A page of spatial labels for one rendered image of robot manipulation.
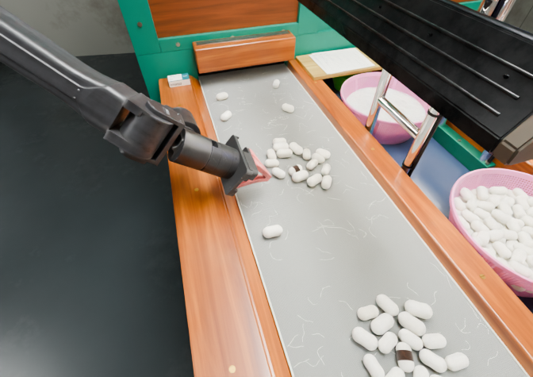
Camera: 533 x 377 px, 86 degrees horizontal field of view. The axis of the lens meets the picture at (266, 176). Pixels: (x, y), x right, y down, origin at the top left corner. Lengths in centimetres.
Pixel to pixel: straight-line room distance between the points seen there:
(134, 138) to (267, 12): 65
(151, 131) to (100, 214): 130
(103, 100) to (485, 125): 41
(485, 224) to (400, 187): 17
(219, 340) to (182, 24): 79
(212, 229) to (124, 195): 124
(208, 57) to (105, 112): 51
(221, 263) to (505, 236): 52
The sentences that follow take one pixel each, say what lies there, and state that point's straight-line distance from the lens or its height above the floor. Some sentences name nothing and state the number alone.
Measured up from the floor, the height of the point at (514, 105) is 108.
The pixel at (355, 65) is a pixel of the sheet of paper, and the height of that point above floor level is 78.
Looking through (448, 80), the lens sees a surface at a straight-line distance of 32.
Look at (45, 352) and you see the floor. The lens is 146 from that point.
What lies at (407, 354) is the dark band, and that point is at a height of 76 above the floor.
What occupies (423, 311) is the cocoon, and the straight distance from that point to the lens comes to 51.
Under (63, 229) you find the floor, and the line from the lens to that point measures 173.
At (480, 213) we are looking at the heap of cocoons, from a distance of 70.
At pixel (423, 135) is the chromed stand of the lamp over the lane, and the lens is 62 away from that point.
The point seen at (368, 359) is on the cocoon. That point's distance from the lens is 47.
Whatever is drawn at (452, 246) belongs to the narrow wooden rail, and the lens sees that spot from 59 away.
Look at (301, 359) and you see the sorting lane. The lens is 47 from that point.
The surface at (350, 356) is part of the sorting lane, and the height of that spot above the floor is 74.
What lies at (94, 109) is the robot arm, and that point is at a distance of 44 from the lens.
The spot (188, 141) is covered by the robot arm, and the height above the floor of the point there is 92.
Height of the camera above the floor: 120
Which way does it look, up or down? 47 degrees down
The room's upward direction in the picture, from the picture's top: straight up
